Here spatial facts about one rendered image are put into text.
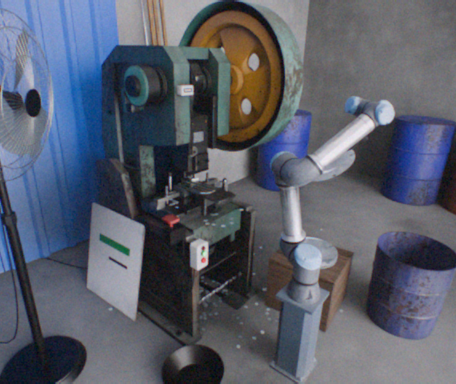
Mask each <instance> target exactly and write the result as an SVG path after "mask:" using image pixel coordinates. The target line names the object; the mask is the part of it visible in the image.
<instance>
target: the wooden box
mask: <svg viewBox="0 0 456 384"><path fill-rule="evenodd" d="M335 248H336V249H337V251H338V259H337V262H336V263H335V264H334V265H333V266H331V267H328V268H325V269H320V271H319V277H318V285H319V287H320V288H322V289H324V290H327V291H329V295H328V297H327V298H326V299H325V301H324V302H323V304H322V313H321V319H320V324H319V329H320V330H321V331H323V332H326V331H327V329H328V328H329V326H330V323H331V321H332V319H333V318H334V317H335V315H336V313H337V312H338V310H339V308H340V306H341V304H342V302H343V300H344V297H345V295H346V287H347V283H348V277H349V273H350V265H351V261H352V256H353V253H354V252H351V251H348V250H344V249H342V248H339V247H336V246H335ZM293 270H294V268H293V266H292V264H291V263H290V262H289V261H288V260H287V257H286V256H285V255H284V253H283V252H282V251H281V249H280V248H279V249H278V250H277V251H276V252H274V253H273V254H272V255H271V256H270V257H269V269H267V279H266V298H265V306H268V307H270V308H273V309H275V310H277V311H279V312H280V306H281V300H280V299H278V298H276V294H277V293H278V292H279V291H280V290H281V289H282V288H283V287H284V286H285V285H286V284H287V283H288V282H290V281H291V279H292V277H293Z"/></svg>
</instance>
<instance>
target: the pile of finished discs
mask: <svg viewBox="0 0 456 384"><path fill-rule="evenodd" d="M306 244H309V245H312V246H315V247H317V248H318V249H319V250H320V252H321V254H322V264H321V266H320V269H325V268H328V267H331V266H333V265H334V264H335V263H336V262H337V259H338V251H337V249H336V248H335V247H334V246H331V244H329V243H328V242H326V241H323V240H321V239H317V238H306Z"/></svg>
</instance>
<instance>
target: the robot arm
mask: <svg viewBox="0 0 456 384"><path fill-rule="evenodd" d="M345 112H346V113H347V114H350V115H353V116H356V117H357V118H356V119H355V120H353V121H352V122H351V123H350V124H348V125H347V126H346V127H344V128H343V129H342V131H340V132H339V133H338V134H337V135H335V136H334V137H333V138H331V139H330V140H329V141H328V142H326V143H325V144H324V145H322V146H321V147H320V148H319V149H317V150H316V152H315V153H313V154H312V155H309V154H308V155H307V156H305V157H304V158H302V159H299V158H297V157H296V156H295V155H294V154H292V153H289V152H285V151H284V152H280V153H278V154H276V155H275V156H274V157H273V158H272V160H271V163H270V168H271V170H272V171H273V172H274V179H275V185H276V186H277V187H279V192H280V201H281V208H282V223H283V232H282V233H281V237H280V240H279V246H280V249H281V251H282V252H283V253H284V255H285V256H286V257H287V260H288V261H289V262H290V263H291V264H292V266H293V268H294V270H293V277H292V279H291V281H290V282H289V283H288V285H287V288H286V293H287V295H288V297H289V298H291V299H293V300H294V301H295V302H296V303H299V304H303V305H310V304H315V303H316V301H318V300H319V298H320V289H319V285H318V277H319V271H320V266H321V264H322V254H321V252H320V250H319V249H318V248H317V247H315V246H312V245H309V244H306V233H305V231H304V230H302V220H301V209H300V199H299V188H298V187H299V186H304V185H305V184H307V183H309V182H312V181H313V180H315V179H316V178H318V177H319V176H321V175H322V174H323V170H324V168H326V167H327V166H328V165H329V164H331V163H332V162H334V161H335V160H336V159H337V158H339V157H340V156H341V155H343V154H344V153H345V152H346V151H347V150H352V149H353V148H355V147H356V145H357V144H358V142H359V141H360V140H363V141H366V140H368V136H367V135H368V133H369V132H372V130H373V128H375V127H376V126H378V125H379V124H381V125H382V124H383V125H385V124H388V123H389V122H391V121H392V119H393V117H394V109H393V107H392V105H391V104H390V103H389V102H388V101H387V100H381V101H380V102H373V101H370V100H365V99H362V98H360V97H355V96H352V97H350V98H348V99H347V101H346V104H345Z"/></svg>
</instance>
